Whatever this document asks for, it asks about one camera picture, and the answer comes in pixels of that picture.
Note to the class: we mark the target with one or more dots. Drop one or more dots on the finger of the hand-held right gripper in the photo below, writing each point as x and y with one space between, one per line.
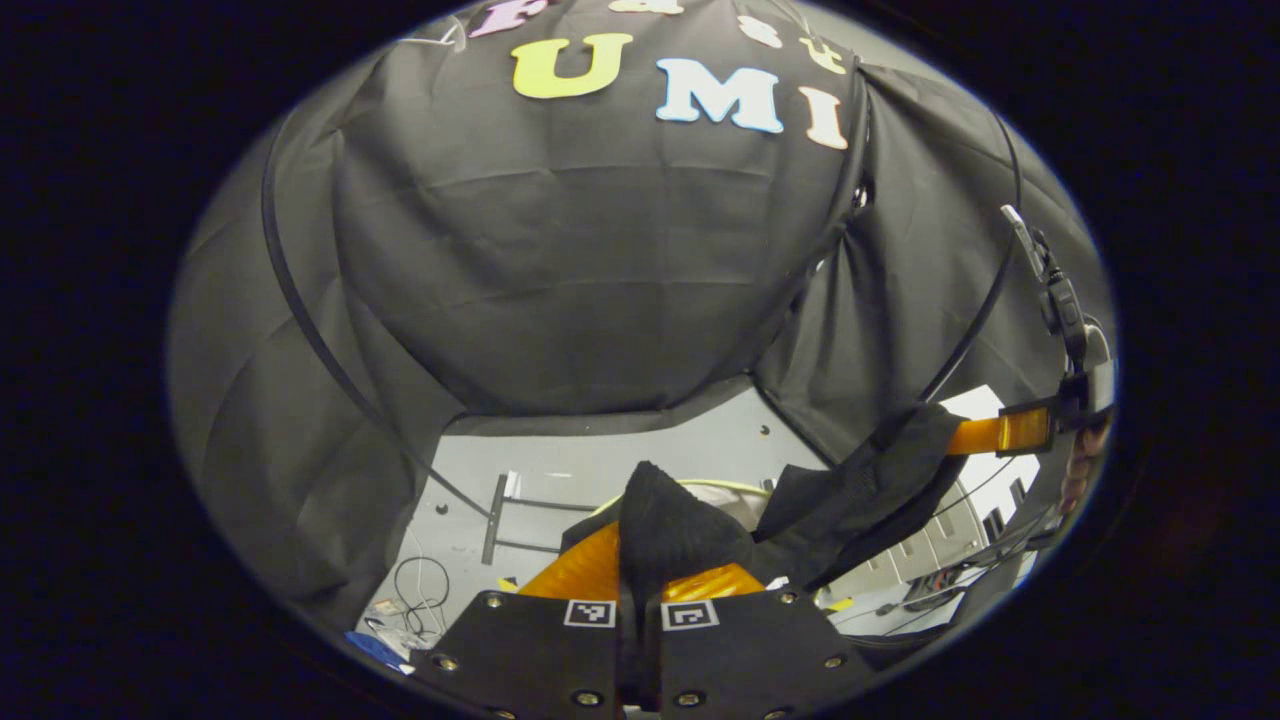
1000 433

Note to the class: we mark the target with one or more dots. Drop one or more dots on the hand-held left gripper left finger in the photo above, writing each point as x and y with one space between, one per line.
530 650

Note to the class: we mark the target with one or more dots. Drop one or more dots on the blue plastic item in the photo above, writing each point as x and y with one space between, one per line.
378 650

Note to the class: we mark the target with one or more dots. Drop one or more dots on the white drawer cabinet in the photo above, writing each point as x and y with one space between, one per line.
940 545

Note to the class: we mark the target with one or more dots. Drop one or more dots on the black knit garment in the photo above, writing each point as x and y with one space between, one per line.
850 490

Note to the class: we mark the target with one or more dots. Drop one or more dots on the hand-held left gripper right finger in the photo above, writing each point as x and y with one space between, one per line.
750 650

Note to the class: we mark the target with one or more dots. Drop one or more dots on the black backdrop cloth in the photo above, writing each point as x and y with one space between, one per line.
600 250

